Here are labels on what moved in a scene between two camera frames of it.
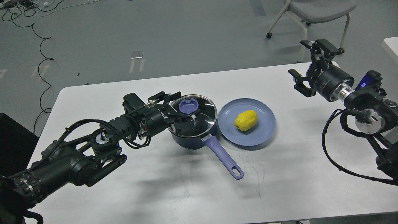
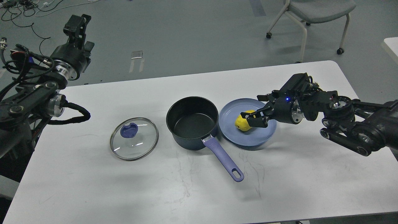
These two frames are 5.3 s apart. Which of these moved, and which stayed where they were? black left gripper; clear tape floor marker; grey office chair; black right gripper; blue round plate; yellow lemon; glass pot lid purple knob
Moved: glass pot lid purple knob; black right gripper; black left gripper
Stayed: grey office chair; clear tape floor marker; blue round plate; yellow lemon
